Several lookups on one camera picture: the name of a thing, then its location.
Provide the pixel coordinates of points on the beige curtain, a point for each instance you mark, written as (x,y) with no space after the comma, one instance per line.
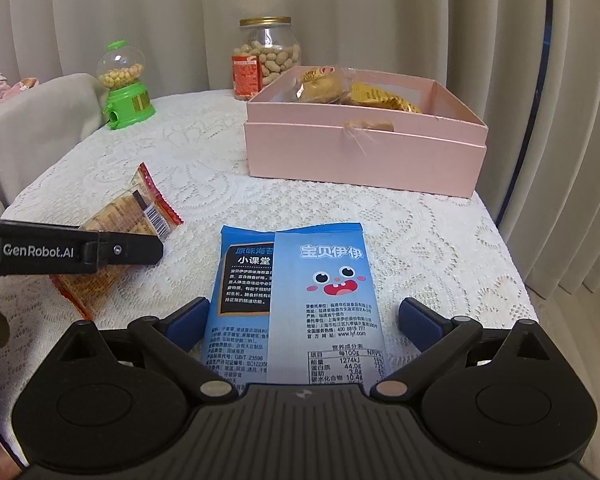
(380,5)

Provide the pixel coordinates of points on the blue snack packet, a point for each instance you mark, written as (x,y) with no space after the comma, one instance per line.
(325,280)

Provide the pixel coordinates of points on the white lace tablecloth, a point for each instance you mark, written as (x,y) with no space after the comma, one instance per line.
(430,240)

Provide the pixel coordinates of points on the grey cushion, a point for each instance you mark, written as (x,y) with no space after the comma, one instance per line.
(30,125)

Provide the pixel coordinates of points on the pink cardboard box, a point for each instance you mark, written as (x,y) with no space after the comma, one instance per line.
(360,155)

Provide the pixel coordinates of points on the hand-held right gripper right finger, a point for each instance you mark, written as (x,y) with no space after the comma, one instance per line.
(422,322)

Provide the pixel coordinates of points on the yellow bread packet red label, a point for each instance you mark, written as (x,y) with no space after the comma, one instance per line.
(322,87)

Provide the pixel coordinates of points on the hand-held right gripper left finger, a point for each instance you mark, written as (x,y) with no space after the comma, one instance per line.
(187,322)

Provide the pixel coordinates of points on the yellow foil snack packet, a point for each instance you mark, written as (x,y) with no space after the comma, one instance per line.
(380,96)

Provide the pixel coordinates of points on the square cracker packet orange edges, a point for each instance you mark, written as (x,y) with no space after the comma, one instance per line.
(125,210)

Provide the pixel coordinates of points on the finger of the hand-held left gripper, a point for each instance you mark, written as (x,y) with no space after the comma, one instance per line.
(130,249)

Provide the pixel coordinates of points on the glass peanut jar gold lid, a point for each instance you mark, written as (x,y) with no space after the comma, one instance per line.
(270,60)

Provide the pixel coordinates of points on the green candy dispenser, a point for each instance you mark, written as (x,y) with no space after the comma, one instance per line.
(130,110)

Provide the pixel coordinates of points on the pink plush toy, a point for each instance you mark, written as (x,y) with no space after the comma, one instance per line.
(0,92)

